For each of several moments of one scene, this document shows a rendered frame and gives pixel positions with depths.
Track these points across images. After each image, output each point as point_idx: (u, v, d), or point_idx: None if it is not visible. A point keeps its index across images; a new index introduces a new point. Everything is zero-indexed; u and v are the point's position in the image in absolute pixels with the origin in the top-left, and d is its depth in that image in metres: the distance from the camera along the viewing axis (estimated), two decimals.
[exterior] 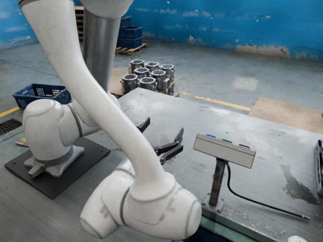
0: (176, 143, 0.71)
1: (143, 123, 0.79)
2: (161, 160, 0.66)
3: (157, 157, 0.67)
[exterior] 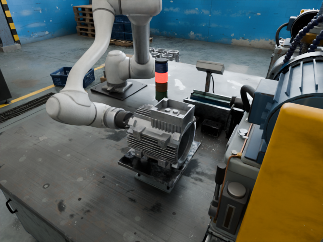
0: None
1: None
2: None
3: None
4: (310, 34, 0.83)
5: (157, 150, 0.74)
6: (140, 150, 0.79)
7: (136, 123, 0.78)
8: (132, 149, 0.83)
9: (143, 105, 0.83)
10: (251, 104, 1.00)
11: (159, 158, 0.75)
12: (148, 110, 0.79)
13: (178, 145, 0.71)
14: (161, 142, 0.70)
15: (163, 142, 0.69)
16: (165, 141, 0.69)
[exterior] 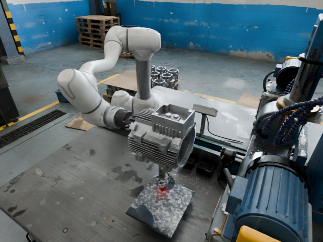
0: None
1: None
2: None
3: None
4: (285, 107, 1.00)
5: (157, 154, 0.75)
6: (141, 154, 0.80)
7: (137, 127, 0.79)
8: (133, 152, 0.84)
9: (144, 109, 0.84)
10: (238, 156, 1.18)
11: (159, 162, 0.76)
12: (149, 114, 0.80)
13: (179, 150, 0.71)
14: (161, 147, 0.71)
15: (163, 147, 0.70)
16: (166, 146, 0.70)
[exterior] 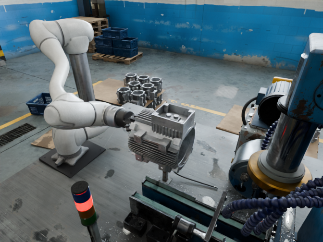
0: None
1: None
2: None
3: None
4: (258, 177, 0.64)
5: (157, 154, 0.75)
6: (140, 154, 0.80)
7: (137, 127, 0.79)
8: (133, 152, 0.84)
9: (144, 109, 0.84)
10: (195, 233, 0.81)
11: (159, 162, 0.76)
12: (149, 114, 0.80)
13: (179, 150, 0.72)
14: (161, 147, 0.71)
15: (163, 147, 0.70)
16: (166, 146, 0.70)
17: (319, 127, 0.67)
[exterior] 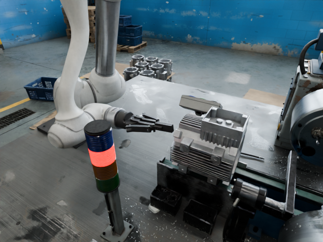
0: None
1: (162, 130, 0.80)
2: None
3: None
4: None
5: (207, 165, 0.66)
6: (185, 165, 0.71)
7: (181, 134, 0.70)
8: (174, 162, 0.75)
9: (187, 114, 0.75)
10: (269, 201, 0.54)
11: (209, 174, 0.67)
12: (194, 120, 0.71)
13: (234, 161, 0.63)
14: (215, 157, 0.62)
15: (218, 158, 0.61)
16: (221, 157, 0.61)
17: None
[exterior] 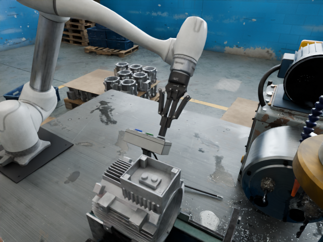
0: (172, 116, 0.80)
1: None
2: (191, 97, 0.78)
3: (186, 94, 0.78)
4: None
5: (130, 229, 0.55)
6: (109, 223, 0.60)
7: (104, 188, 0.59)
8: None
9: (117, 161, 0.64)
10: None
11: (133, 239, 0.56)
12: (120, 171, 0.61)
13: (157, 228, 0.52)
14: (133, 225, 0.51)
15: (135, 226, 0.51)
16: (138, 226, 0.50)
17: None
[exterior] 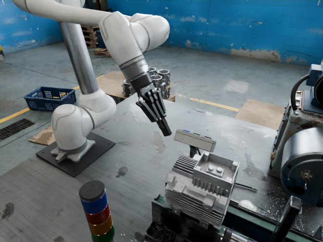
0: (158, 114, 0.80)
1: (159, 127, 0.80)
2: (155, 89, 0.81)
3: None
4: None
5: (199, 211, 0.69)
6: (178, 207, 0.73)
7: (174, 178, 0.72)
8: None
9: (180, 156, 0.77)
10: None
11: (201, 219, 0.70)
12: (187, 164, 0.74)
13: (224, 209, 0.65)
14: (206, 206, 0.64)
15: (208, 207, 0.64)
16: (211, 207, 0.64)
17: None
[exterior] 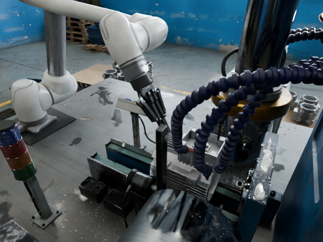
0: None
1: None
2: None
3: None
4: (221, 98, 0.48)
5: (184, 187, 0.67)
6: None
7: None
8: None
9: None
10: None
11: None
12: None
13: (209, 184, 0.63)
14: (190, 181, 0.62)
15: (192, 182, 0.62)
16: (195, 181, 0.61)
17: (303, 37, 0.51)
